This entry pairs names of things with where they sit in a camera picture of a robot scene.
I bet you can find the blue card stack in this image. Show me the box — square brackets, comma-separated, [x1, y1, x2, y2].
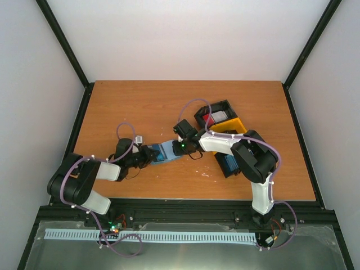
[224, 155, 240, 175]

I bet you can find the light blue slotted cable duct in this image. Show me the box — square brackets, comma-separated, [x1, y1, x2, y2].
[44, 228, 257, 245]

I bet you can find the right black frame post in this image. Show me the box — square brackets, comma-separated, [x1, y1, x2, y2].
[283, 0, 343, 88]

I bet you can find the yellow bin with dark cards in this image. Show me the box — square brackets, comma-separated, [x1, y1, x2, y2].
[209, 118, 247, 134]

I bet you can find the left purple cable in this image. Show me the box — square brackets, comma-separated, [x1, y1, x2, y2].
[59, 122, 143, 257]

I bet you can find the black bin with blue cards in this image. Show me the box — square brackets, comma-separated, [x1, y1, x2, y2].
[214, 152, 241, 178]

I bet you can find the white card stack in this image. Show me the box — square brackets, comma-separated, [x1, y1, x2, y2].
[211, 111, 228, 123]

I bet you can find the left black frame post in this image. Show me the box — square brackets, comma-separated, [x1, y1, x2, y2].
[35, 0, 95, 88]

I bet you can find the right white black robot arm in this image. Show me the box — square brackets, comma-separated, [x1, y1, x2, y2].
[173, 119, 281, 226]

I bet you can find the black bin with red cards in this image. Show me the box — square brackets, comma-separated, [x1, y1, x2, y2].
[194, 100, 237, 129]

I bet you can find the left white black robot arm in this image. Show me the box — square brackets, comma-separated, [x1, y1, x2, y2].
[47, 136, 161, 227]

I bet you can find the purple cable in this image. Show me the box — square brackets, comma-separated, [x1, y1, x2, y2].
[59, 122, 143, 257]
[178, 98, 298, 251]

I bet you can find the blue VIP credit card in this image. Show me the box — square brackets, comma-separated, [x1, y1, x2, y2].
[151, 144, 166, 163]

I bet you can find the black frame post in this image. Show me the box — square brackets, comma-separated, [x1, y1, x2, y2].
[283, 0, 343, 88]
[35, 0, 95, 88]

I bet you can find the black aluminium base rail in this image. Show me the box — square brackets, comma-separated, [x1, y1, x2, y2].
[84, 197, 337, 231]

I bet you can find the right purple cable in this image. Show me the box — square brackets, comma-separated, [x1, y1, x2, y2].
[178, 98, 298, 251]

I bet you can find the blue card holder wallet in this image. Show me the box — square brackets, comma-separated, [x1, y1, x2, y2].
[151, 140, 182, 165]

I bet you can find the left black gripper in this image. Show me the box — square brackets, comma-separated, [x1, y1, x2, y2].
[126, 145, 159, 169]

